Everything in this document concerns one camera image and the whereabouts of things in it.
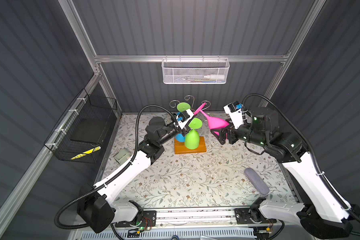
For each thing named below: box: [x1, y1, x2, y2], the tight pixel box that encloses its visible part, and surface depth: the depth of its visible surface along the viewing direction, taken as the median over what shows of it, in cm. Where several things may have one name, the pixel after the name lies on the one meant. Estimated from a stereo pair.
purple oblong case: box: [244, 167, 270, 195], surface depth 84 cm
